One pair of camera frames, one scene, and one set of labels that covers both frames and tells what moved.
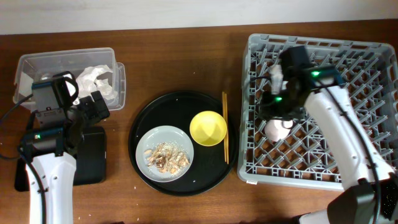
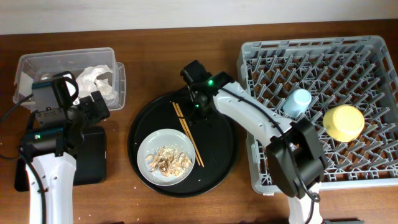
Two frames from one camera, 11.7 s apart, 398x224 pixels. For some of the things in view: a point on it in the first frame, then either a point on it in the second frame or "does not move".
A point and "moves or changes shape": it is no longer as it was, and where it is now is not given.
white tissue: (87, 83) does not move
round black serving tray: (176, 109) does not move
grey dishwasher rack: (369, 72) moves or changes shape
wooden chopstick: (223, 107) -> (188, 132)
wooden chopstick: (227, 129) -> (189, 133)
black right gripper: (268, 111) -> (193, 116)
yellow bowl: (208, 128) moves or changes shape
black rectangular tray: (90, 158) does not move
